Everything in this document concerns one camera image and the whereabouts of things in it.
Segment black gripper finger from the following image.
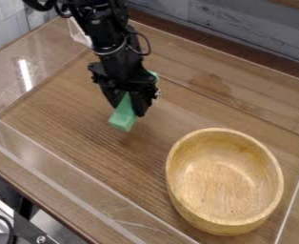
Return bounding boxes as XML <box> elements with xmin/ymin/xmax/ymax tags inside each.
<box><xmin>129</xmin><ymin>91</ymin><xmax>154</xmax><ymax>117</ymax></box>
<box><xmin>101</xmin><ymin>87</ymin><xmax>125</xmax><ymax>108</ymax></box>

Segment clear acrylic wall panels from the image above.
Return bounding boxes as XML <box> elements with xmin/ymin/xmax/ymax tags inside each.
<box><xmin>0</xmin><ymin>12</ymin><xmax>299</xmax><ymax>244</ymax></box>

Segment black cable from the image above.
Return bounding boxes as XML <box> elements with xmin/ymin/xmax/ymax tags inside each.
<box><xmin>0</xmin><ymin>213</ymin><xmax>15</xmax><ymax>244</ymax></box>

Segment clear acrylic corner bracket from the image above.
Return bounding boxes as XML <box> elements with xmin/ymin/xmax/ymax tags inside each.
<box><xmin>67</xmin><ymin>17</ymin><xmax>93</xmax><ymax>48</ymax></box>

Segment green rectangular block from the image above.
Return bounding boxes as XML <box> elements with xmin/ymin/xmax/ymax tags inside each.
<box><xmin>99</xmin><ymin>68</ymin><xmax>159</xmax><ymax>132</ymax></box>

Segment brown wooden bowl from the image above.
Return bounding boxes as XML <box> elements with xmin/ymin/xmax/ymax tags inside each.
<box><xmin>165</xmin><ymin>128</ymin><xmax>285</xmax><ymax>236</ymax></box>

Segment black metal base plate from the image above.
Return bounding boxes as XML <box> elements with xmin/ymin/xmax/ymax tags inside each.
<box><xmin>13</xmin><ymin>213</ymin><xmax>59</xmax><ymax>244</ymax></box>

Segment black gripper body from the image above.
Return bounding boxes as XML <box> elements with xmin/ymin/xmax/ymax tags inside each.
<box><xmin>86</xmin><ymin>19</ymin><xmax>158</xmax><ymax>95</ymax></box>

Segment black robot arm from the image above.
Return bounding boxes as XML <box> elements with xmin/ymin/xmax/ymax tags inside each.
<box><xmin>21</xmin><ymin>0</ymin><xmax>158</xmax><ymax>117</ymax></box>

